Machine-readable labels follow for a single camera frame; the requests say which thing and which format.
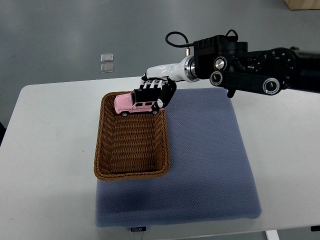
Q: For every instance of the black bracket at right edge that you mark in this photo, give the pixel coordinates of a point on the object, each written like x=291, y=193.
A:
x=315, y=228

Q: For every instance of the black object at left edge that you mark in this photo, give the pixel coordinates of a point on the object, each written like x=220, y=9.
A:
x=2, y=132

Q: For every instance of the white table leg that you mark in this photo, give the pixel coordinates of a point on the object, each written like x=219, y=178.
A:
x=272, y=235

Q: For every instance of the brown wicker basket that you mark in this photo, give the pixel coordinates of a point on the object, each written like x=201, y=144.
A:
x=130, y=147

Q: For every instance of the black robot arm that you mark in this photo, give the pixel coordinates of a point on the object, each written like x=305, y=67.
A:
x=226, y=63

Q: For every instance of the upper floor socket plate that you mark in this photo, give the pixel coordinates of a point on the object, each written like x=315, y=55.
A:
x=106, y=57

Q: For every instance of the wooden box corner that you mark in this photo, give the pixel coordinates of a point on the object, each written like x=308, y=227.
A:
x=303, y=4

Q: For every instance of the pink toy car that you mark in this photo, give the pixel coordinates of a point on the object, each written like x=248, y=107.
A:
x=134, y=102

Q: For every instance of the blue grey fabric mat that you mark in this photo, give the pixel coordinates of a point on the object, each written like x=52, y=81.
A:
x=210, y=177

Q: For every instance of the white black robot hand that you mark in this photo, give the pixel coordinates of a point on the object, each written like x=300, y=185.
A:
x=168, y=75

